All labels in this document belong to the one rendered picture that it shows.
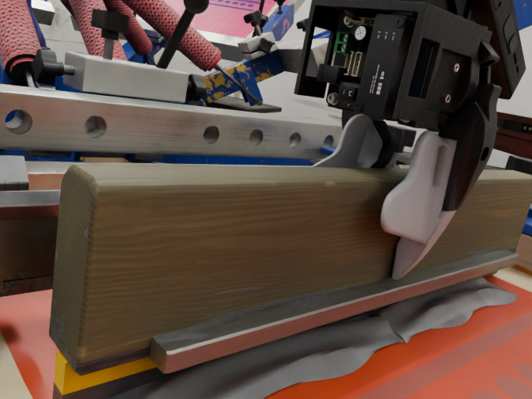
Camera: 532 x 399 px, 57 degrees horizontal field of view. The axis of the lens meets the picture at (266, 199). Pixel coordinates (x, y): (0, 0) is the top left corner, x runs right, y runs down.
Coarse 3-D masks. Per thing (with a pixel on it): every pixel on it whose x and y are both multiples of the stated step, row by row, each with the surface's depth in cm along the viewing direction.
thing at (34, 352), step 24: (0, 312) 26; (24, 312) 26; (48, 312) 27; (24, 336) 24; (48, 336) 24; (24, 360) 22; (48, 360) 23; (384, 360) 28; (408, 360) 29; (48, 384) 21; (312, 384) 25; (336, 384) 25; (360, 384) 26
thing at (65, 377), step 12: (60, 360) 19; (144, 360) 21; (60, 372) 19; (72, 372) 19; (96, 372) 20; (108, 372) 20; (120, 372) 21; (132, 372) 21; (60, 384) 19; (72, 384) 19; (84, 384) 20; (96, 384) 20
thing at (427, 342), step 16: (512, 288) 44; (512, 304) 41; (528, 304) 41; (480, 320) 36; (496, 320) 37; (400, 336) 31; (416, 336) 32; (432, 336) 32; (448, 336) 33; (464, 336) 33; (432, 352) 30
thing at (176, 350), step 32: (480, 256) 39; (512, 256) 41; (352, 288) 28; (384, 288) 29; (416, 288) 31; (224, 320) 22; (256, 320) 23; (288, 320) 23; (320, 320) 25; (160, 352) 19; (192, 352) 20; (224, 352) 21
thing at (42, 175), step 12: (36, 168) 39; (48, 168) 40; (60, 168) 41; (36, 180) 38; (48, 180) 39; (60, 180) 39; (528, 240) 49; (516, 252) 50; (528, 252) 49; (516, 264) 50; (528, 264) 49
